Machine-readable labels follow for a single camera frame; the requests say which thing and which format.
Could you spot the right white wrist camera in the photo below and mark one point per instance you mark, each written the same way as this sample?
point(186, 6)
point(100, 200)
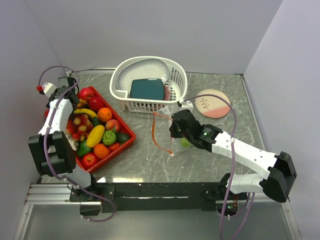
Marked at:
point(185, 105)

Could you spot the clear orange zip top bag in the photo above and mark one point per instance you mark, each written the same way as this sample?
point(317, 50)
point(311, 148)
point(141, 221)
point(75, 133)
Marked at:
point(176, 143)

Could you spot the peach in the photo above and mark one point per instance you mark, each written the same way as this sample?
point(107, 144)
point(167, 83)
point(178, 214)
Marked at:
point(113, 124)

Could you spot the white plastic dish basket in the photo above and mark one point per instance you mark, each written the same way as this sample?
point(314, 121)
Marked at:
point(177, 83)

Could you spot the green cucumber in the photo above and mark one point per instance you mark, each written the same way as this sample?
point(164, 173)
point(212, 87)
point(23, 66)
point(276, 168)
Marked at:
point(95, 121)

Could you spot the green avocado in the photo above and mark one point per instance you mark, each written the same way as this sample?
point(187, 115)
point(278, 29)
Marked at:
point(122, 138)

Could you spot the pink round plate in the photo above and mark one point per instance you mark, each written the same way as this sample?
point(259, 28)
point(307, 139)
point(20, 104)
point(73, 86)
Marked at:
point(210, 106)

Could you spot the red plastic tray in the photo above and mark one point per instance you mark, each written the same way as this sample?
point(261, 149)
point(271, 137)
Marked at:
point(124, 129)

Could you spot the teal square plate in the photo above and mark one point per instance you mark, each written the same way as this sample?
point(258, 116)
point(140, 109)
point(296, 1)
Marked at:
point(147, 89)

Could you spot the orange ginger root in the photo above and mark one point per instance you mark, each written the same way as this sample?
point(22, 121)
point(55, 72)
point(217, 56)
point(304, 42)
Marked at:
point(81, 104)

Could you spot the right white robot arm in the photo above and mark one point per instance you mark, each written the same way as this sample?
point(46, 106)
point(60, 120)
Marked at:
point(274, 174)

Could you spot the green pepper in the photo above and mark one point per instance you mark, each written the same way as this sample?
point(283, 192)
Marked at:
point(83, 149)

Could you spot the orange fruit lower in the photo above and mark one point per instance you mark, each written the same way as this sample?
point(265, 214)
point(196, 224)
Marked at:
point(101, 151)

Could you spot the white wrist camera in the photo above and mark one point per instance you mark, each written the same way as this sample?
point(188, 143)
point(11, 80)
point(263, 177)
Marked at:
point(47, 89)
point(185, 105)

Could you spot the orange fruit upper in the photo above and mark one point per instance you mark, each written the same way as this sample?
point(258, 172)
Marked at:
point(104, 114)

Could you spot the pink bowl in basket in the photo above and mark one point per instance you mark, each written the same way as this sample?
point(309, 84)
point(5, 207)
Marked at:
point(166, 93)

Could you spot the red pomegranate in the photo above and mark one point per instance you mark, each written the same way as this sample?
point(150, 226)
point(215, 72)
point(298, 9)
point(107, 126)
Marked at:
point(96, 103)

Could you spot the red apple top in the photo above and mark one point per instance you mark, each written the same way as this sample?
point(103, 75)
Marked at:
point(86, 94)

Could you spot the red apple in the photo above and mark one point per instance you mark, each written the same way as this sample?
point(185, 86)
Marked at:
point(86, 94)
point(89, 160)

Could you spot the green custard apple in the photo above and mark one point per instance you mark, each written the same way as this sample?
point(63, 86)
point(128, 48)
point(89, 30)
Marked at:
point(109, 138)

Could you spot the red apple bottom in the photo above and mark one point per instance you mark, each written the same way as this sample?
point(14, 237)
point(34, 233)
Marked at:
point(89, 160)

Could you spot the yellow banana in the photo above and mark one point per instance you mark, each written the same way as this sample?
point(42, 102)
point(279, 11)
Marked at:
point(87, 111)

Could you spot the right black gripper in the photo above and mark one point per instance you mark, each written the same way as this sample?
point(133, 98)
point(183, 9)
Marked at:
point(174, 133)

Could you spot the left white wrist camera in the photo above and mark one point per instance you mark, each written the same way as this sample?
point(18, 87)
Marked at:
point(47, 89)

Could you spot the black base frame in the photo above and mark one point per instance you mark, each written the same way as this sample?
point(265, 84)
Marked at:
point(121, 197)

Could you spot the small red pepper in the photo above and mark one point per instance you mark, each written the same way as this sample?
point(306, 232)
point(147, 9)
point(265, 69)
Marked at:
point(113, 147)

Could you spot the orange fruit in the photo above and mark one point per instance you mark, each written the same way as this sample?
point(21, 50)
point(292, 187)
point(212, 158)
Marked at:
point(104, 114)
point(101, 151)

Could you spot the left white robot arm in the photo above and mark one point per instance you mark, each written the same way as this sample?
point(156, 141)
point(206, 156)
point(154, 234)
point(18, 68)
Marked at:
point(52, 153)

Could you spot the white kidney shaped plate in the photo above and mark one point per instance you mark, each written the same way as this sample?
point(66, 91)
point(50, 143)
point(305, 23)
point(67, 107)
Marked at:
point(149, 68)

